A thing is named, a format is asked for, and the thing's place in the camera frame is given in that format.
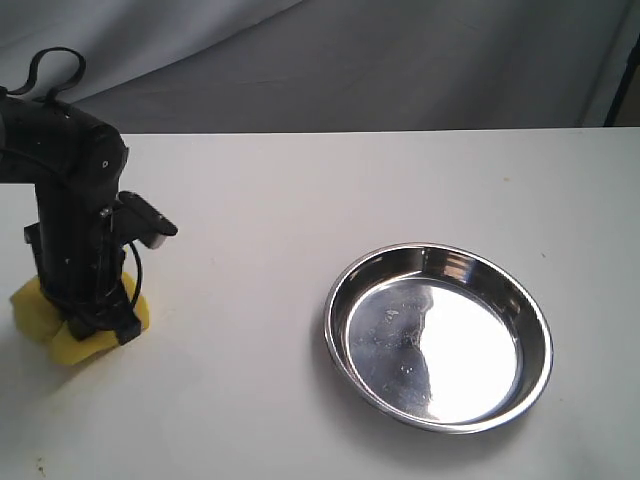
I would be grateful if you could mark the grey backdrop cloth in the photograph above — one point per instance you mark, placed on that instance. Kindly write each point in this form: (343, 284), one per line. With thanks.
(311, 66)

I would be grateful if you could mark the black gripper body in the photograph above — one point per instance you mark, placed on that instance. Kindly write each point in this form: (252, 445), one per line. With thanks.
(78, 259)

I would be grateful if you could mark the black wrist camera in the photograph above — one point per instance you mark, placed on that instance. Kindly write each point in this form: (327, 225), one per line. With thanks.
(137, 220)

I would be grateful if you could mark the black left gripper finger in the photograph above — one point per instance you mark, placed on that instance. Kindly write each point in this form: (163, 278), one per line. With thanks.
(79, 329)

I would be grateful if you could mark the black stand pole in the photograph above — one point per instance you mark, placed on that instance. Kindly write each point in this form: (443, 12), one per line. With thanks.
(632, 62)

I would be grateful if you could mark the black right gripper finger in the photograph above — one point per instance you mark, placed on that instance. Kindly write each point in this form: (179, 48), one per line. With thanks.
(125, 322)

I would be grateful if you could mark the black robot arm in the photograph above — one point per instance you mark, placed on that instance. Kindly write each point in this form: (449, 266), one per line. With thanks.
(74, 161)

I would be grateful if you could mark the yellow sponge block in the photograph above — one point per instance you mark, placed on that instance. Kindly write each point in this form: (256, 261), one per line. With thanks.
(40, 321)

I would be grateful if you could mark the round stainless steel dish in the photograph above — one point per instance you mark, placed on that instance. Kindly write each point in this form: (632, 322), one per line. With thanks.
(438, 338)

